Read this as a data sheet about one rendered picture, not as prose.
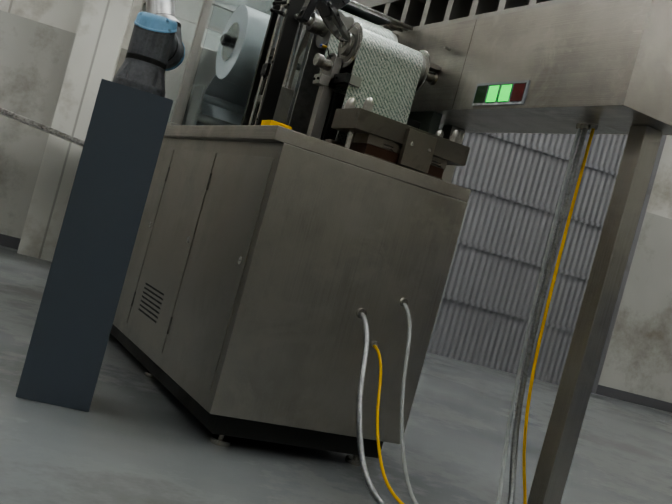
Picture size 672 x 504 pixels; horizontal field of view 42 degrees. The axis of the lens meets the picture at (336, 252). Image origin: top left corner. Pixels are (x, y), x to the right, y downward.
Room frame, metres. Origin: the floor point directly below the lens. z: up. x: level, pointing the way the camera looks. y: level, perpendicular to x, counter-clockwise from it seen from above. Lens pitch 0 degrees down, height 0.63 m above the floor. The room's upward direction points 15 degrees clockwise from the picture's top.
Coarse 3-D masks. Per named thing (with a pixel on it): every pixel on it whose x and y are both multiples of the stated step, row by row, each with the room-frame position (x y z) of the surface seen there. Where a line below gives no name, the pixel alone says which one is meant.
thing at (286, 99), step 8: (304, 32) 3.43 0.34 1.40; (296, 40) 3.44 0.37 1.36; (304, 40) 3.45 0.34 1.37; (296, 48) 3.45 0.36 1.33; (304, 48) 3.48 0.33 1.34; (296, 56) 3.46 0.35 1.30; (288, 64) 3.46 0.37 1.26; (296, 64) 3.47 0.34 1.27; (288, 72) 3.46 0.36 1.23; (288, 80) 3.46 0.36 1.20; (288, 88) 3.44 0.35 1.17; (280, 96) 3.42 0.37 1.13; (288, 96) 3.44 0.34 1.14; (280, 104) 3.43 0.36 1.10; (288, 104) 3.44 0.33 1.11; (280, 112) 3.43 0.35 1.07; (288, 112) 3.45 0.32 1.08; (280, 120) 3.44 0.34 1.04
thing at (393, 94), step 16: (368, 64) 2.75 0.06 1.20; (368, 80) 2.76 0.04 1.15; (384, 80) 2.79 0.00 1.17; (400, 80) 2.81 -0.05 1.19; (352, 96) 2.74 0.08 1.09; (368, 96) 2.77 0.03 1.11; (384, 96) 2.79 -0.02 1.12; (400, 96) 2.82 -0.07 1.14; (384, 112) 2.80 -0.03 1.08; (400, 112) 2.82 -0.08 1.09
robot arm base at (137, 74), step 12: (132, 60) 2.47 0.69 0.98; (144, 60) 2.47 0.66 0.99; (156, 60) 2.48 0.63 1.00; (120, 72) 2.47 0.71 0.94; (132, 72) 2.46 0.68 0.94; (144, 72) 2.46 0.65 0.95; (156, 72) 2.48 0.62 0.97; (132, 84) 2.45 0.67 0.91; (144, 84) 2.46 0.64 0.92; (156, 84) 2.50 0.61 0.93
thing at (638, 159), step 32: (448, 128) 3.09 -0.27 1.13; (640, 128) 2.29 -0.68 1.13; (640, 160) 2.28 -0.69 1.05; (640, 192) 2.29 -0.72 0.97; (608, 224) 2.31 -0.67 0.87; (608, 256) 2.28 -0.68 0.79; (608, 288) 2.28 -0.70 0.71; (608, 320) 2.30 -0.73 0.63; (576, 352) 2.30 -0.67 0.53; (576, 384) 2.28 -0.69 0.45; (576, 416) 2.29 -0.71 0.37; (544, 448) 2.32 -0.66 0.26; (544, 480) 2.29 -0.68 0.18
